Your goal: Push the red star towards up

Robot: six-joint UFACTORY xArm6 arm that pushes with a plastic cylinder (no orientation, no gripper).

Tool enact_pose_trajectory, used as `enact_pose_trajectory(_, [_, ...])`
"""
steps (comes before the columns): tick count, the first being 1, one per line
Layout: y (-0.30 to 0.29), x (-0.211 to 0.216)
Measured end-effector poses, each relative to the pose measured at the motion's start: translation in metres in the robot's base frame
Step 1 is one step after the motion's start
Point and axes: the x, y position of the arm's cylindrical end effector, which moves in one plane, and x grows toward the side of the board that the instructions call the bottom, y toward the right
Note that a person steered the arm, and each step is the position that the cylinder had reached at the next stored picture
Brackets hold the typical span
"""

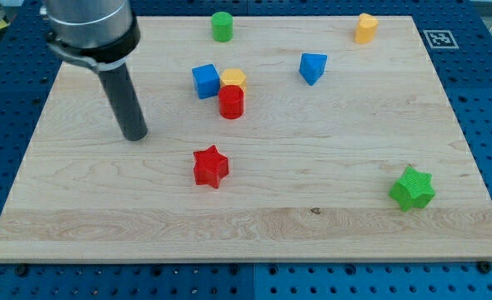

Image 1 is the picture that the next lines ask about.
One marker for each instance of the red cylinder block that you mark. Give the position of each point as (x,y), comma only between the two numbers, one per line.
(231,101)

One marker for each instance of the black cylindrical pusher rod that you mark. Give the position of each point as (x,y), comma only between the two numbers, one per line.
(118,87)

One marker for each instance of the blue triangle block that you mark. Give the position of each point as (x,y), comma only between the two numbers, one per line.
(312,66)

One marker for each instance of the red star block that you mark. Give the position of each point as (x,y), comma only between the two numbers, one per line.
(210,167)

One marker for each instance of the green cylinder block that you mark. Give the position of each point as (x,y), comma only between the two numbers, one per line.
(222,27)

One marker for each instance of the white fiducial marker tag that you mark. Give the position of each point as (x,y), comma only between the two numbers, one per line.
(440,39)

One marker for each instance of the green star block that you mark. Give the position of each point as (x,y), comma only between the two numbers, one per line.
(413,189)

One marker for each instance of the yellow hexagon block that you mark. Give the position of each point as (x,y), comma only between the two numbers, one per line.
(233,76)

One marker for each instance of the yellow heart block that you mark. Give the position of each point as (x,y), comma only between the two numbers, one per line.
(366,28)

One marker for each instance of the blue cube block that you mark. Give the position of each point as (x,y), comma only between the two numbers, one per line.
(206,81)

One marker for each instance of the wooden board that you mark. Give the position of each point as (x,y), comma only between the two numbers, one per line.
(310,167)

